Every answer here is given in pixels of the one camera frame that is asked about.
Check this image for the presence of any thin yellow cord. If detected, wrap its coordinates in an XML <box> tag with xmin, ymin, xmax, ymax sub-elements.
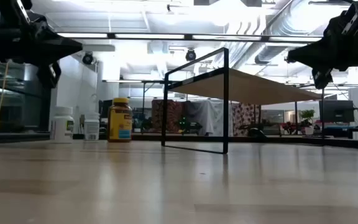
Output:
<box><xmin>0</xmin><ymin>61</ymin><xmax>9</xmax><ymax>132</ymax></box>

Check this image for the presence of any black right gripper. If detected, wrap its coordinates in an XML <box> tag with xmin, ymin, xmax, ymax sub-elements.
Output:
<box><xmin>286</xmin><ymin>16</ymin><xmax>358</xmax><ymax>90</ymax></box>

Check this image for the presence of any black computer monitor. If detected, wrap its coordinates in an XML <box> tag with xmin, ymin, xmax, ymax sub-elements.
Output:
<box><xmin>318</xmin><ymin>99</ymin><xmax>356</xmax><ymax>124</ymax></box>
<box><xmin>99</xmin><ymin>99</ymin><xmax>114</xmax><ymax>119</ymax></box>

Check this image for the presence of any red mandala tapestry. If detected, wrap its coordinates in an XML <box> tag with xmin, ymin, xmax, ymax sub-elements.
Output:
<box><xmin>150</xmin><ymin>99</ymin><xmax>185</xmax><ymax>134</ymax></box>

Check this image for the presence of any black-framed wooden shelf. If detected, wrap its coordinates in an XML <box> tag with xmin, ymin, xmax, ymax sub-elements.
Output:
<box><xmin>161</xmin><ymin>47</ymin><xmax>326</xmax><ymax>155</ymax></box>

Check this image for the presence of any small white labelled bottle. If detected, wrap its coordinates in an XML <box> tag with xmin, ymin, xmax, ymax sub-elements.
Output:
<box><xmin>83</xmin><ymin>112</ymin><xmax>101</xmax><ymax>142</ymax></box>

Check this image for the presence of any potted green plant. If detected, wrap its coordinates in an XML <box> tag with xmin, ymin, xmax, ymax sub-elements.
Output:
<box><xmin>299</xmin><ymin>108</ymin><xmax>317</xmax><ymax>136</ymax></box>

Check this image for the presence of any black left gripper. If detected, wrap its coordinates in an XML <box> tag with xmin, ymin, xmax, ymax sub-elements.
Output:
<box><xmin>9</xmin><ymin>14</ymin><xmax>83</xmax><ymax>90</ymax></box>

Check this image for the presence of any black rail with light strips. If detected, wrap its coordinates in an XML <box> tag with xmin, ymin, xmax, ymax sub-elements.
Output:
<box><xmin>56</xmin><ymin>32</ymin><xmax>323</xmax><ymax>43</ymax></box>

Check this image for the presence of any black aluminium table frame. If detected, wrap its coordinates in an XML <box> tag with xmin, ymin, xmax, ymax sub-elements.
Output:
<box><xmin>0</xmin><ymin>132</ymin><xmax>358</xmax><ymax>151</ymax></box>

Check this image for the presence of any white sheet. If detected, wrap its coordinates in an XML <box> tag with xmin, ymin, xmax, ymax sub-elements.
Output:
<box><xmin>183</xmin><ymin>99</ymin><xmax>233</xmax><ymax>137</ymax></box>

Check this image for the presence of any floral patterned cloth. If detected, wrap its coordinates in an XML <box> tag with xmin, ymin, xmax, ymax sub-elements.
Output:
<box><xmin>231</xmin><ymin>102</ymin><xmax>262</xmax><ymax>137</ymax></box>

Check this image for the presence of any medium white pill bottle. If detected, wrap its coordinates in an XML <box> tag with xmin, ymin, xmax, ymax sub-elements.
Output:
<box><xmin>49</xmin><ymin>106</ymin><xmax>75</xmax><ymax>144</ymax></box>

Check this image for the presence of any amber bottle yellow cap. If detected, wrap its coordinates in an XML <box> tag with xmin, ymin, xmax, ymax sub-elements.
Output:
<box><xmin>106</xmin><ymin>97</ymin><xmax>134</xmax><ymax>143</ymax></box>

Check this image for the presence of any black device green light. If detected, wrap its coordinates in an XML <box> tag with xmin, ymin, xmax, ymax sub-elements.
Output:
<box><xmin>178</xmin><ymin>116</ymin><xmax>203</xmax><ymax>135</ymax></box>

